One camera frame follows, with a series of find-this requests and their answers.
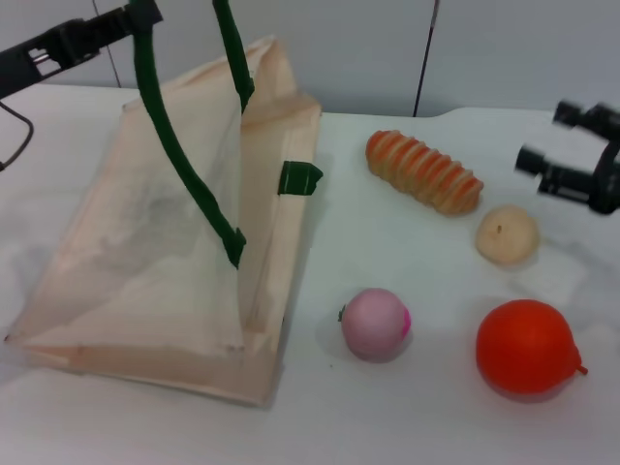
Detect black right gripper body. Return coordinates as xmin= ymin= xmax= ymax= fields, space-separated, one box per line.
xmin=588 ymin=104 xmax=620 ymax=215

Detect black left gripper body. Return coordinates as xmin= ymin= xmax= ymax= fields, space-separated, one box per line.
xmin=0 ymin=26 xmax=83 ymax=98

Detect orange toy fruit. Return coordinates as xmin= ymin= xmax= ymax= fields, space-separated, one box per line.
xmin=475 ymin=298 xmax=591 ymax=401

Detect white canvas handbag green handles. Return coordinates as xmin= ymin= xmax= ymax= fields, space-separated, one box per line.
xmin=3 ymin=0 xmax=325 ymax=408

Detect pink toy peach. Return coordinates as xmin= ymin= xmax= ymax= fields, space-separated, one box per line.
xmin=337 ymin=287 xmax=414 ymax=362

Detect pale yellow toy pear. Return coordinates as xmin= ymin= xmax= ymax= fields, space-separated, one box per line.
xmin=475 ymin=203 xmax=543 ymax=266

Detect striped toy bread loaf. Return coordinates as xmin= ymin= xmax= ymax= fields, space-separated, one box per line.
xmin=364 ymin=129 xmax=484 ymax=215

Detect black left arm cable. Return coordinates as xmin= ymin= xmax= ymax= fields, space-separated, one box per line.
xmin=0 ymin=100 xmax=34 ymax=171

